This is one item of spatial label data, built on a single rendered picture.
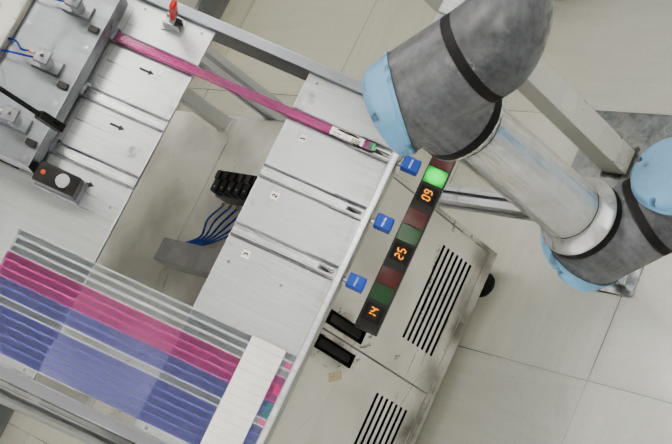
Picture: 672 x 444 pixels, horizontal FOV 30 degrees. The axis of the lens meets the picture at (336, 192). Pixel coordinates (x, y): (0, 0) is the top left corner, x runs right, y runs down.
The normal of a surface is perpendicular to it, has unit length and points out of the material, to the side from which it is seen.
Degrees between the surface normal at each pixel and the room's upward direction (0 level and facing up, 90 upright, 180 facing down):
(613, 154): 90
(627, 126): 0
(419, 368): 90
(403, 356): 90
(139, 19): 44
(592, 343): 0
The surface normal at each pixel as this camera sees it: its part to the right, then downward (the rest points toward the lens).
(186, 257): -0.64, -0.47
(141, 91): 0.00, -0.27
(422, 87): -0.37, 0.23
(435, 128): 0.11, 0.77
